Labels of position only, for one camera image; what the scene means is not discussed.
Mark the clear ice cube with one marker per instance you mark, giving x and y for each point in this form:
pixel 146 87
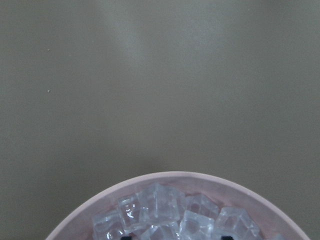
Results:
pixel 236 223
pixel 133 213
pixel 194 226
pixel 161 204
pixel 169 231
pixel 202 205
pixel 107 226

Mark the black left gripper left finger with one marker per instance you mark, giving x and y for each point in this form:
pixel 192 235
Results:
pixel 126 238

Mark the pink bowl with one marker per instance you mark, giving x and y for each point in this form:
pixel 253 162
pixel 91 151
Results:
pixel 270 219

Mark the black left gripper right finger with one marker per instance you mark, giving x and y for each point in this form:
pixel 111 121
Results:
pixel 226 238

